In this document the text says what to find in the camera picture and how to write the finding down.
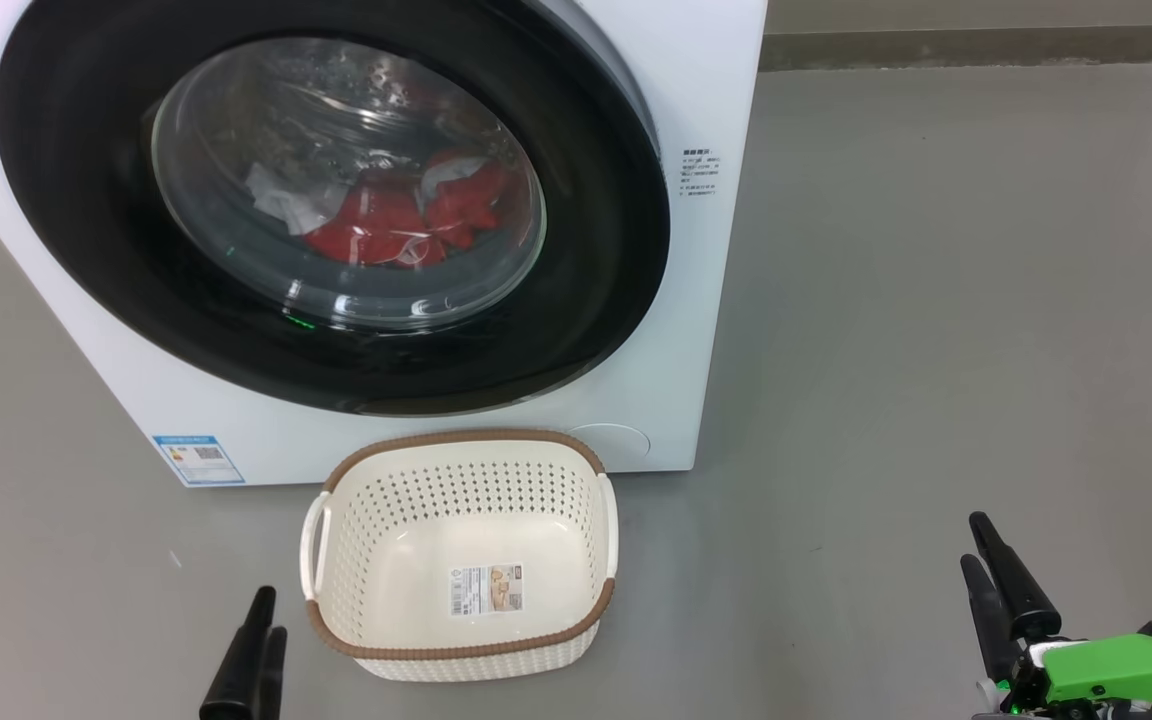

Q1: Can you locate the blue energy label sticker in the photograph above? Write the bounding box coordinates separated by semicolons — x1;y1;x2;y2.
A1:
152;433;247;488

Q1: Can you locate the white printed barcode label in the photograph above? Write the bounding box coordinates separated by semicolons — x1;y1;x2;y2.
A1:
449;563;525;618

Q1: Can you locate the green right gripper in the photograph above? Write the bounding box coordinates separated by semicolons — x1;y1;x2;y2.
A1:
961;512;1152;720

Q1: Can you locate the white front-load washing machine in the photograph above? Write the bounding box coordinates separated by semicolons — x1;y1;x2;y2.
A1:
0;0;769;489

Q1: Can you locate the cream perforated laundry basket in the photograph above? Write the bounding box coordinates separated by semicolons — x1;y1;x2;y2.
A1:
299;430;620;684

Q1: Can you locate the red and white garment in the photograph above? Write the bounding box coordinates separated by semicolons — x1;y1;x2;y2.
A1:
244;163;449;269

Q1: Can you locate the black round glass washer door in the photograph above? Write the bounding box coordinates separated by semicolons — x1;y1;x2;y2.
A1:
0;0;672;418

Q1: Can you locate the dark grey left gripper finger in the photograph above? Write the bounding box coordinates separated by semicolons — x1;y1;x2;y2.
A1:
254;627;288;720
199;587;278;720

